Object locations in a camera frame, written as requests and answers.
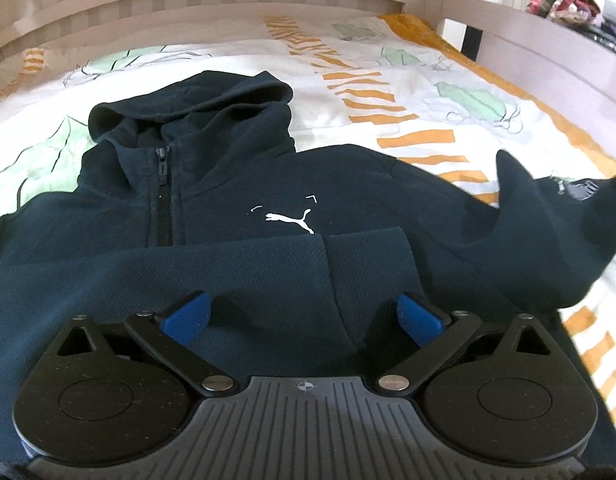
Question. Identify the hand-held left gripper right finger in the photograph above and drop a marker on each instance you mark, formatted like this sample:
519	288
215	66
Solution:
417	319

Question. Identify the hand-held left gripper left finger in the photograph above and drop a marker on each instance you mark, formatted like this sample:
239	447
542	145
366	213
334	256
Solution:
188	319

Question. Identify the dark navy zip hoodie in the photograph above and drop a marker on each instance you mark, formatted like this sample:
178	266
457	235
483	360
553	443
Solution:
248	270

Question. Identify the white printed bed sheet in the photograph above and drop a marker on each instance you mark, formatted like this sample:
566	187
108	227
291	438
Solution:
418	85

